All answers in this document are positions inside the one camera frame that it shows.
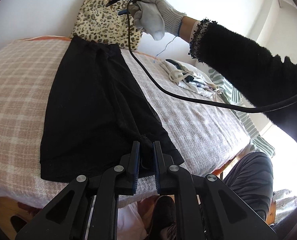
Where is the black t-shirt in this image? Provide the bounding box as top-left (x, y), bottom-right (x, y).
top-left (40, 37), bottom-right (184, 183)

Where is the right forearm black fuzzy sleeve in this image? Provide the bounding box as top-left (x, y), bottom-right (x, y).
top-left (180, 16), bottom-right (297, 153)

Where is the pile of small clothes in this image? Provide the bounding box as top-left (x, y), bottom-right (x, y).
top-left (159, 59), bottom-right (222, 99)

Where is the right hand grey glove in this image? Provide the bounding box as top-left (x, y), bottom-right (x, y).
top-left (129, 0), bottom-right (186, 41)

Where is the leopard print cushion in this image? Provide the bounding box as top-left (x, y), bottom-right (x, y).
top-left (69, 0), bottom-right (143, 51)

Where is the orange floral bed sheet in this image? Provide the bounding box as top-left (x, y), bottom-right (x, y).
top-left (21, 35), bottom-right (72, 41)

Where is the grey striped trouser leg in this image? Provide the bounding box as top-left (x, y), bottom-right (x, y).
top-left (223, 152), bottom-right (273, 220)

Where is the pink plaid blanket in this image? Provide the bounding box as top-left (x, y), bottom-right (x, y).
top-left (0, 38), bottom-right (250, 208)

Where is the black cable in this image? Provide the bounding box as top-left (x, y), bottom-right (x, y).
top-left (125, 0), bottom-right (297, 113)

